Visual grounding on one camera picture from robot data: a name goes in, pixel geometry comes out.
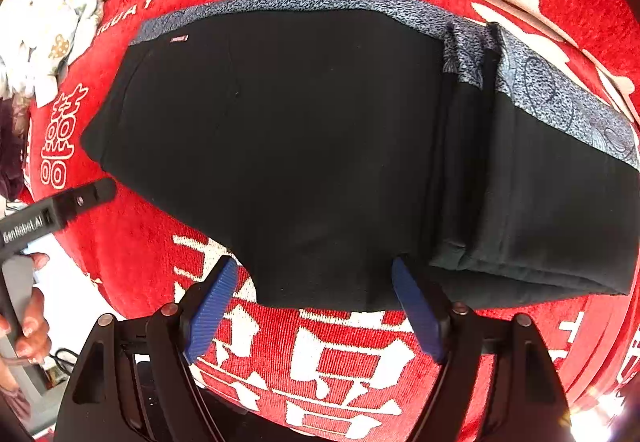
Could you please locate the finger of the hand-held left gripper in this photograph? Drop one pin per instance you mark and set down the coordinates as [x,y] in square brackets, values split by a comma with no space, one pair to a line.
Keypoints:
[87,197]

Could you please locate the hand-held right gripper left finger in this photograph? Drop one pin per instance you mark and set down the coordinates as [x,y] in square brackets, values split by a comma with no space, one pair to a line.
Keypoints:
[212,307]

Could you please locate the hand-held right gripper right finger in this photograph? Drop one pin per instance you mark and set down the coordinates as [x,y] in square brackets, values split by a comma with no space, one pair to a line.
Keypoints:
[417,312]

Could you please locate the black pants with floral bands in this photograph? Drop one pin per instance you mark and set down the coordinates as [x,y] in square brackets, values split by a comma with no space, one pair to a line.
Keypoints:
[300,146]

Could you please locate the person's left hand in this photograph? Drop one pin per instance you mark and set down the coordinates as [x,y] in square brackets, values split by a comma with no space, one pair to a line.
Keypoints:
[35,327]

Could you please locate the dark purple cloth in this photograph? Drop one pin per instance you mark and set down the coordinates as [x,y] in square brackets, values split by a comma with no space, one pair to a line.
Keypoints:
[11,151]

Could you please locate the red printed blanket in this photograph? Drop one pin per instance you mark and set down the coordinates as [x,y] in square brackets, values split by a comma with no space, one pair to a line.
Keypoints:
[150,247]

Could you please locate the white floral cloth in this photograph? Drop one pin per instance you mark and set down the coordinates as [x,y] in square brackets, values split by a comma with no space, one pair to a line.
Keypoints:
[45,31]

